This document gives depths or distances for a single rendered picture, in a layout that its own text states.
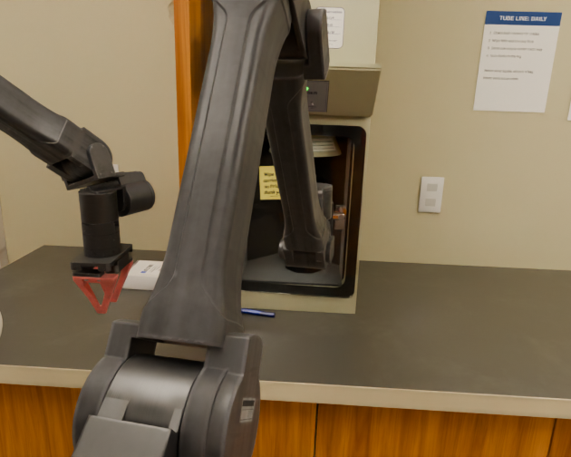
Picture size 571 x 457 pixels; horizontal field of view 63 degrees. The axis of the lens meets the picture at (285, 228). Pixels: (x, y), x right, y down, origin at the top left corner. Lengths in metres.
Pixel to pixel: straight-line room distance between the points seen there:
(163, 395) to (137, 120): 1.32
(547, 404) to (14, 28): 1.69
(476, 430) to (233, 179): 0.81
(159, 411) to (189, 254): 0.10
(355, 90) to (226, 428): 0.78
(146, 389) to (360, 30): 0.88
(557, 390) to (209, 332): 0.82
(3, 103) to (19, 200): 1.08
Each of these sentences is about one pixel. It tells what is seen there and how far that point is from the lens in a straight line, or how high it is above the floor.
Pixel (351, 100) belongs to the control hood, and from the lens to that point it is 0.99.
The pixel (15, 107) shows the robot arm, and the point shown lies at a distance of 0.75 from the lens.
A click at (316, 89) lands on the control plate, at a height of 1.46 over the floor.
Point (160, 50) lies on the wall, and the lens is 1.56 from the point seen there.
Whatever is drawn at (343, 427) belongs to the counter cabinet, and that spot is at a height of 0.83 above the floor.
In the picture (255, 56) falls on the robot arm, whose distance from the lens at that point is 0.40.
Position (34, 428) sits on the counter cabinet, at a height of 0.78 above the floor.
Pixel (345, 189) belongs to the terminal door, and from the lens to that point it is 1.05.
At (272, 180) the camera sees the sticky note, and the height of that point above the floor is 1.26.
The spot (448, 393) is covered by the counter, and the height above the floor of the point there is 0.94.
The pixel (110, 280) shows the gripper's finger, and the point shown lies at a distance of 0.79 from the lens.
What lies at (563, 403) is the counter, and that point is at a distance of 1.03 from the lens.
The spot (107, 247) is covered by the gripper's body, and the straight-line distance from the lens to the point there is 0.80.
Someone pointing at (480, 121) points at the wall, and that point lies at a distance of 1.57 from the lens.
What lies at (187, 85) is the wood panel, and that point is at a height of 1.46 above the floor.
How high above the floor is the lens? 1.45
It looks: 16 degrees down
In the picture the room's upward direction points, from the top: 2 degrees clockwise
